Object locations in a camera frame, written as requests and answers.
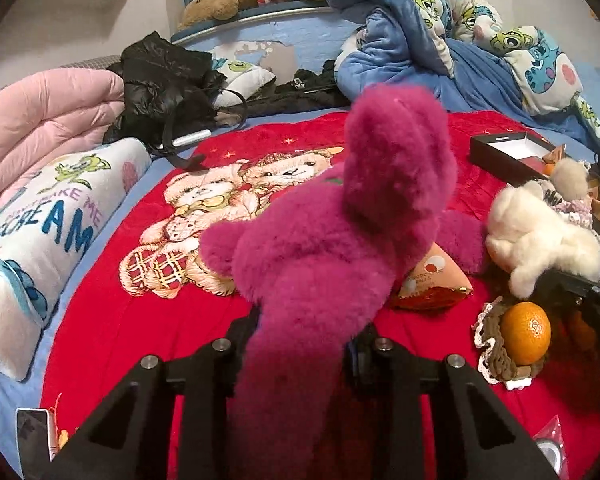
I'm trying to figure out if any scream print pillow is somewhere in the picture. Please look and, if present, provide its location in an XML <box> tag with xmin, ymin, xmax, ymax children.
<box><xmin>0</xmin><ymin>138</ymin><xmax>151</xmax><ymax>382</ymax></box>

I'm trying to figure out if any magenta plush bear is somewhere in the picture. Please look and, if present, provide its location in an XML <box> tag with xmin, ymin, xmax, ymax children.
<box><xmin>199</xmin><ymin>84</ymin><xmax>489</xmax><ymax>479</ymax></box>

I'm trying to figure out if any black smartphone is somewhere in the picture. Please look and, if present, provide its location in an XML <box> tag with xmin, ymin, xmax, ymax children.
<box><xmin>16</xmin><ymin>408</ymin><xmax>57</xmax><ymax>480</ymax></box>

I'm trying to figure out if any blue monster print blanket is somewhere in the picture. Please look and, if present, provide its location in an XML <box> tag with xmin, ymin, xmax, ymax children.
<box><xmin>327</xmin><ymin>0</ymin><xmax>600</xmax><ymax>153</ymax></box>

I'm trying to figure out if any black clothing pile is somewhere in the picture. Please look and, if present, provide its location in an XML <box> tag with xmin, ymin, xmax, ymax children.
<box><xmin>215</xmin><ymin>60</ymin><xmax>350</xmax><ymax>127</ymax></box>

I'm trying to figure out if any brown crochet scrunchie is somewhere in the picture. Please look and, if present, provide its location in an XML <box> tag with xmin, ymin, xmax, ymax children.
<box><xmin>471</xmin><ymin>296</ymin><xmax>548</xmax><ymax>391</ymax></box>

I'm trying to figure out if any small monster print pillow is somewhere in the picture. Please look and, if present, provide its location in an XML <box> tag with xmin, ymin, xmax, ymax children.
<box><xmin>212</xmin><ymin>58</ymin><xmax>276</xmax><ymax>110</ymax></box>

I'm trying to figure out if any cream plush toy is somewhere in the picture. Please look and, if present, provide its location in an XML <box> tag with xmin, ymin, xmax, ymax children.
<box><xmin>486</xmin><ymin>185</ymin><xmax>600</xmax><ymax>299</ymax></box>

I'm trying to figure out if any silver foil packet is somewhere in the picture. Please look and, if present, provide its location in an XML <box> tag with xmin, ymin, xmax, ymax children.
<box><xmin>533</xmin><ymin>416</ymin><xmax>569</xmax><ymax>480</ymax></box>

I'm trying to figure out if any black shallow gift box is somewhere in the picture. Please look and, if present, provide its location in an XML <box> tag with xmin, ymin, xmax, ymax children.
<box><xmin>469</xmin><ymin>131</ymin><xmax>600</xmax><ymax>233</ymax></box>

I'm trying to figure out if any pink quilted comforter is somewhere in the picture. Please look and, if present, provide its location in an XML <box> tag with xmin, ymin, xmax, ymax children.
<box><xmin>0</xmin><ymin>68</ymin><xmax>124</xmax><ymax>209</ymax></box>

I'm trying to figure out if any black puffer jacket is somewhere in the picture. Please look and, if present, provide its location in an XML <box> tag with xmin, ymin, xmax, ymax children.
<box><xmin>102</xmin><ymin>32</ymin><xmax>225</xmax><ymax>151</ymax></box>

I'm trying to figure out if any orange mandarin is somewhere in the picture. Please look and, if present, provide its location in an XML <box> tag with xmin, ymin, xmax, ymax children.
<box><xmin>500</xmin><ymin>301</ymin><xmax>552</xmax><ymax>366</ymax></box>

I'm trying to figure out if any beige pompom plush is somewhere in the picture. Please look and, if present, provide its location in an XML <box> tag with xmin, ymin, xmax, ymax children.
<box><xmin>550</xmin><ymin>158</ymin><xmax>588</xmax><ymax>202</ymax></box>

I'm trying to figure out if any red embroidered blanket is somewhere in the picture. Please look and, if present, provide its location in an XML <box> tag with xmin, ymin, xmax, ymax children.
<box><xmin>41</xmin><ymin>112</ymin><xmax>600</xmax><ymax>479</ymax></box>

